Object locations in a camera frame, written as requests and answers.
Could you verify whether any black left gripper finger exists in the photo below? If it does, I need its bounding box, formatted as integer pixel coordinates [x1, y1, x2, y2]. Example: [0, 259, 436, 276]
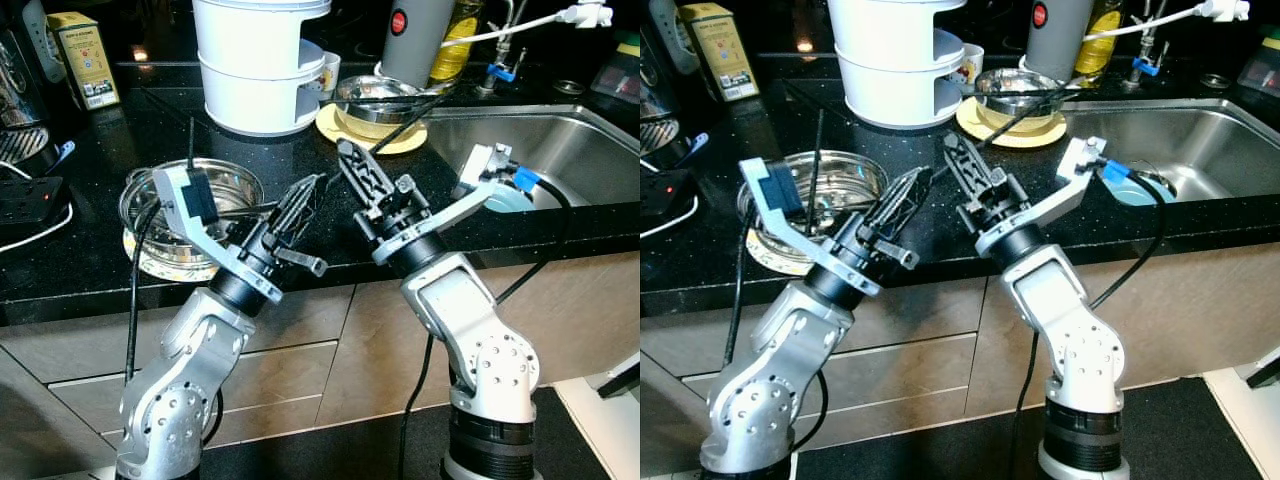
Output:
[300, 172, 333, 216]
[905, 165, 939, 216]
[862, 172, 926, 243]
[265, 178, 326, 249]

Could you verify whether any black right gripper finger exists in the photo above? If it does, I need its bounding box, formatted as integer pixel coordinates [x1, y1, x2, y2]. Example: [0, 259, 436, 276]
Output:
[943, 132, 1006, 208]
[335, 140, 396, 216]

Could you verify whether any light blue plate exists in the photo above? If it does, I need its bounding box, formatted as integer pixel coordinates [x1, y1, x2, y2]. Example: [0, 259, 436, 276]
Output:
[1110, 172, 1166, 208]
[478, 180, 536, 214]

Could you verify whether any black kitchen appliance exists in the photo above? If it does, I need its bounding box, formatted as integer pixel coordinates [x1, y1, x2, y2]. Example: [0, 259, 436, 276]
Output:
[640, 0, 691, 161]
[0, 0, 56, 171]

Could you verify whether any clear glass bowl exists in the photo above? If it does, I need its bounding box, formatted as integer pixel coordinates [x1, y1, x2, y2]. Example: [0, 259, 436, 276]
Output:
[120, 158, 266, 281]
[737, 150, 889, 276]

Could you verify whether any pale yellow plate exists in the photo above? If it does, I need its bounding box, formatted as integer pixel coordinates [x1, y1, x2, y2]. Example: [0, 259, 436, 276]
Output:
[955, 95, 1068, 149]
[315, 100, 429, 156]

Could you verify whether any cream plate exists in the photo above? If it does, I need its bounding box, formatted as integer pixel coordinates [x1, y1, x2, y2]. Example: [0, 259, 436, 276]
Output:
[122, 222, 226, 284]
[745, 225, 831, 276]

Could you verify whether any stainless steel bowl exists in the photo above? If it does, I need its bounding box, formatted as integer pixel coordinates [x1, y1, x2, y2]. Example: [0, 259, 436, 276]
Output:
[333, 75, 426, 126]
[975, 68, 1066, 116]

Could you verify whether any white printed mug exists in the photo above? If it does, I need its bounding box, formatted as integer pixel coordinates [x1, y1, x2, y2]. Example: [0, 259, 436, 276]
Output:
[318, 50, 343, 101]
[955, 42, 986, 96]

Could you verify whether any white tiered steamer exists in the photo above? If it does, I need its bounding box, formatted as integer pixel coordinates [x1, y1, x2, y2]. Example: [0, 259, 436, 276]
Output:
[828, 0, 969, 129]
[192, 0, 333, 138]

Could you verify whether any grey electric kettle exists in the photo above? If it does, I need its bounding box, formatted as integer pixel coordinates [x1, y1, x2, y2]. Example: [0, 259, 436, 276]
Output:
[378, 0, 456, 91]
[1020, 0, 1096, 83]

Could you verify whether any yellow oil bottle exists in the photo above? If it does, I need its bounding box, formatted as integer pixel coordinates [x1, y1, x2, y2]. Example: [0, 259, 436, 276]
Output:
[1073, 0, 1123, 79]
[430, 0, 481, 86]

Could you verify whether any metal faucet with blue clip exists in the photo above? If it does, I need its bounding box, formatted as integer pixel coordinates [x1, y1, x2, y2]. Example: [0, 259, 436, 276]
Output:
[478, 0, 526, 96]
[1125, 0, 1171, 89]

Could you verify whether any stainless steel sink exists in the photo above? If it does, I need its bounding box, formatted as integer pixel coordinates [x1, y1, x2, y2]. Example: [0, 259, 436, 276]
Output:
[425, 103, 641, 211]
[1065, 97, 1280, 206]

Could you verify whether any black power strip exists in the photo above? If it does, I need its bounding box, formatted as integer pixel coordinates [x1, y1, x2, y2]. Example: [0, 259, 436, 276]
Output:
[0, 177, 69, 238]
[640, 170, 696, 226]

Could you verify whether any black floor mat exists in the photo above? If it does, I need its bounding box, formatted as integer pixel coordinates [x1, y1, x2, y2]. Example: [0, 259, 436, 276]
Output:
[800, 375, 1241, 480]

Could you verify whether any yellow printed box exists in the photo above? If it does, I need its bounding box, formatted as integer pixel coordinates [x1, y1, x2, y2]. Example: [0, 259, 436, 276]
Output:
[680, 3, 759, 101]
[47, 12, 121, 111]

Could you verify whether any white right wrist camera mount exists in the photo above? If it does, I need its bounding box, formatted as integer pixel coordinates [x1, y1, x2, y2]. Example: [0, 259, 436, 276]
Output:
[975, 137, 1109, 258]
[372, 143, 521, 266]

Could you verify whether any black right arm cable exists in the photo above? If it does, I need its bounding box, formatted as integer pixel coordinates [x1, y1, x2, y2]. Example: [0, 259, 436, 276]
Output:
[1010, 160, 1171, 480]
[400, 165, 573, 480]

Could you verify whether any white power cable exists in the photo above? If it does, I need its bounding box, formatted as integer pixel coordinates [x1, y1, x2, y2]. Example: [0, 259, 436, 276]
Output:
[0, 200, 76, 256]
[640, 190, 701, 241]

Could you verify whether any white charger cable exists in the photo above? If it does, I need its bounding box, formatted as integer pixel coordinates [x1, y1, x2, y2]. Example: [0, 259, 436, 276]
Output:
[1080, 0, 1253, 43]
[460, 0, 614, 46]

